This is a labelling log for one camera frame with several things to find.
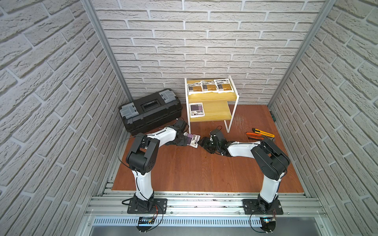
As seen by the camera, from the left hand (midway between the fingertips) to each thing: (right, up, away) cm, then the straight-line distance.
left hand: (179, 140), depth 98 cm
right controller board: (+47, -38, -27) cm, 66 cm away
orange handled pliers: (+57, +2, +3) cm, 57 cm away
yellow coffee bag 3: (+27, +34, -15) cm, 46 cm away
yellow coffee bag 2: (+19, +33, -15) cm, 41 cm away
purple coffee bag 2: (+12, +21, -3) cm, 24 cm away
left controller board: (-14, -38, -27) cm, 48 cm away
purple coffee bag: (+9, 0, 0) cm, 9 cm away
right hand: (+15, -2, -3) cm, 15 cm away
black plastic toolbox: (-18, +18, -4) cm, 26 cm away
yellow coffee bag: (+11, +32, -17) cm, 38 cm away
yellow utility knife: (+55, +6, +6) cm, 56 cm away
